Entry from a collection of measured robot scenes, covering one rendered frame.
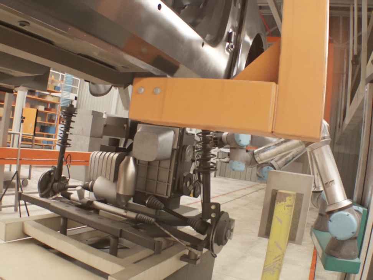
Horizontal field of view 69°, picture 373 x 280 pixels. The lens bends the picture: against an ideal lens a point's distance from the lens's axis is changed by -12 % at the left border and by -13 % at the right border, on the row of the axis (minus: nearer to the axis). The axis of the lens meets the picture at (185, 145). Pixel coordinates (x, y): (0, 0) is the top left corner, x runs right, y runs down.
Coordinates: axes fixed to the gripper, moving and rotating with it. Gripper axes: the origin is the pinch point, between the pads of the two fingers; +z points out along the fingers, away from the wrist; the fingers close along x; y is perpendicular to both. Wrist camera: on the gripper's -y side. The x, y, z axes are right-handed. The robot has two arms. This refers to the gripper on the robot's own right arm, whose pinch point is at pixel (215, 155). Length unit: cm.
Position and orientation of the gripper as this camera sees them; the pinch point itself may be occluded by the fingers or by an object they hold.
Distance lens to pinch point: 181.9
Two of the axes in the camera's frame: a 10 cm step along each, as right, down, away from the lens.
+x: -0.3, 9.9, 1.2
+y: 2.4, 1.3, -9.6
